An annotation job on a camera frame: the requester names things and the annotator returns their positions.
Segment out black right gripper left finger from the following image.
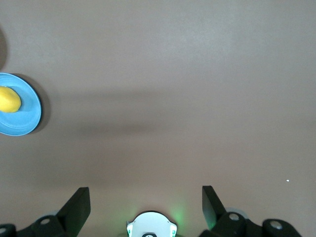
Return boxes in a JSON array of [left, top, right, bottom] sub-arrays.
[[0, 187, 91, 237]]

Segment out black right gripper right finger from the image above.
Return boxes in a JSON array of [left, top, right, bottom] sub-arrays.
[[198, 185, 303, 237]]

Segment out yellow lemon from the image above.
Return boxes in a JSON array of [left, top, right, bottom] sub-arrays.
[[0, 86, 22, 113]]

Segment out blue round plate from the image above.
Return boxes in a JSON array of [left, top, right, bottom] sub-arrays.
[[0, 73, 42, 136]]

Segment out brown table cover sheet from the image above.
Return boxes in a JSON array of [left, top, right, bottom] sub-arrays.
[[0, 0, 316, 237]]

